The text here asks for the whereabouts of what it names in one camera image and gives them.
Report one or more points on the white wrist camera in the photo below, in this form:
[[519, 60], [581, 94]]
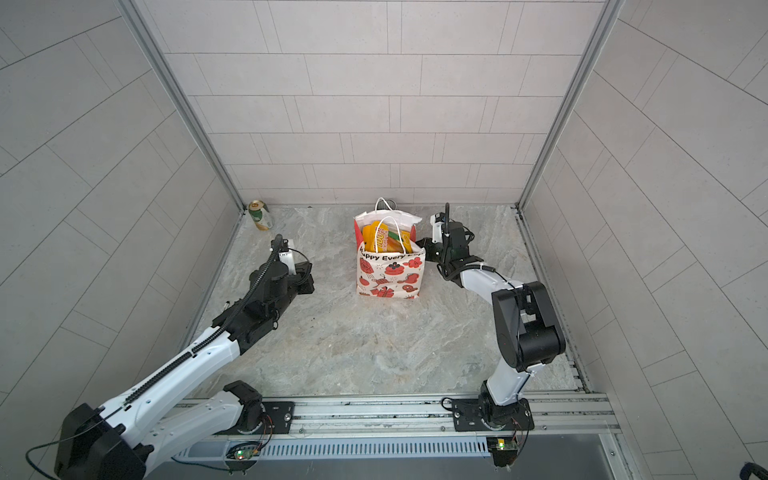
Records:
[[437, 222], [286, 256]]

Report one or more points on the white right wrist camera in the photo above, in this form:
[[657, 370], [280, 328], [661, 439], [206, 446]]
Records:
[[437, 222]]

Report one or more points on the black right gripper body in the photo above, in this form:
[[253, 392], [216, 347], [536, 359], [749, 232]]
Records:
[[438, 253]]

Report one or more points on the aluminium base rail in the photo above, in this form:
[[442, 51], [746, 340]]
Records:
[[366, 416]]

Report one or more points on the right circuit board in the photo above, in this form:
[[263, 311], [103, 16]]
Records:
[[504, 451]]

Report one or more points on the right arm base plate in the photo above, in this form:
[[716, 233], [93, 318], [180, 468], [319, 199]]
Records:
[[481, 414]]

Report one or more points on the aluminium corner post right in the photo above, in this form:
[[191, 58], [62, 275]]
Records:
[[594, 46]]

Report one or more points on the left circuit board green LED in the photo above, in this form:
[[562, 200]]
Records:
[[246, 453]]

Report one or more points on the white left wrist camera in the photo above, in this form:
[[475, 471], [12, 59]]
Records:
[[286, 256]]

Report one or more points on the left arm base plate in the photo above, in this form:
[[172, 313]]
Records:
[[271, 417]]

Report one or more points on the aluminium corner post left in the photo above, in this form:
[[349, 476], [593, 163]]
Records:
[[160, 65]]

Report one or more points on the yellow orange snack bag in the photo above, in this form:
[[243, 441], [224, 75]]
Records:
[[380, 237]]

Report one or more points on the white red printed paper bag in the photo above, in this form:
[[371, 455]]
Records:
[[388, 275]]

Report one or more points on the green white drink can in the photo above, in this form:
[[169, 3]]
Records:
[[260, 215]]

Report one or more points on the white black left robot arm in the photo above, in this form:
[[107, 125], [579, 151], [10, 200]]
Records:
[[93, 446]]

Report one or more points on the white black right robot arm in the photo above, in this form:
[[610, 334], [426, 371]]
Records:
[[528, 332]]

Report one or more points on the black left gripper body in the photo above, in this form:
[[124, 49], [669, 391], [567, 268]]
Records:
[[298, 286]]

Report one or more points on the aluminium corner post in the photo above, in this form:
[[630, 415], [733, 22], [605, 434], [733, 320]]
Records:
[[160, 65], [594, 46]]

